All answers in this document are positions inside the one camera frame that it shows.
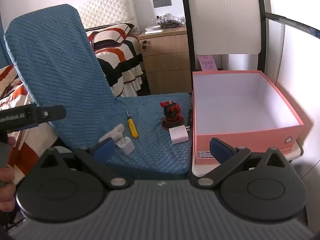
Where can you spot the white chair with black frame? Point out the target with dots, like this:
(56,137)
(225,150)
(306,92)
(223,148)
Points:
(225,17)

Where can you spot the white quilted headboard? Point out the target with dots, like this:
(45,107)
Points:
(107,7)

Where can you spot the small white device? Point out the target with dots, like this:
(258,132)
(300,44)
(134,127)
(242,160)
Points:
(153,30)

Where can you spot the person's left hand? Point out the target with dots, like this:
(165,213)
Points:
(6,176)

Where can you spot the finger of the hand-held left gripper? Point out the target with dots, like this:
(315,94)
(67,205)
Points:
(53,112)

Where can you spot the yellow screwdriver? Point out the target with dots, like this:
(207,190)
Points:
(132,127)

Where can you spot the dark metal bar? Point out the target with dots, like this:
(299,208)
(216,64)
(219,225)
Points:
(295,23)

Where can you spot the large white charger plug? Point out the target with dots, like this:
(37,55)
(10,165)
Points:
(178,135)

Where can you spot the orange box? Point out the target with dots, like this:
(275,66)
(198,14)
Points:
(250,140)

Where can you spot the wooden nightstand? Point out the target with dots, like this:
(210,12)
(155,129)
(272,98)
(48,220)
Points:
(167,62)

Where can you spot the grey wall socket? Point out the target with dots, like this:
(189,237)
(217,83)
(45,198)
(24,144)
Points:
(162,2)

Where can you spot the striped hanging clothes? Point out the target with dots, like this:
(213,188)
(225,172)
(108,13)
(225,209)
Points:
(117,62)

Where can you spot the striped pillow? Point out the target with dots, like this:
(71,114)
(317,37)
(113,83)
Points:
(110,33)

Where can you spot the blue textured covered chair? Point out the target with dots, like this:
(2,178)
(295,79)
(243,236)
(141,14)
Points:
(62,67)

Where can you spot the pink paper carton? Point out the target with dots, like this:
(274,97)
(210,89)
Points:
(207,62)

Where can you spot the white fluffy cloth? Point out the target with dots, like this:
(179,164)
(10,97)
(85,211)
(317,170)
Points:
(113,133)

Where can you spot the small black flat object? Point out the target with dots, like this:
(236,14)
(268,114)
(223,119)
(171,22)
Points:
(190,117)

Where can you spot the red and black toy figurine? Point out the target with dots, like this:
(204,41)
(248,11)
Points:
(171,115)

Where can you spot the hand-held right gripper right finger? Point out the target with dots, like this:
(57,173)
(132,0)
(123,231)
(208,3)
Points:
(220,150)

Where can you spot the small white charger plug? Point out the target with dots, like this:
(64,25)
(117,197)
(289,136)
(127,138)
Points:
(125,146)

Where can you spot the small padlock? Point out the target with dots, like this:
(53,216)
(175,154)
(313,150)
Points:
(144,47)

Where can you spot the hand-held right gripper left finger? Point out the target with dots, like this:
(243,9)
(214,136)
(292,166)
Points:
(105,149)

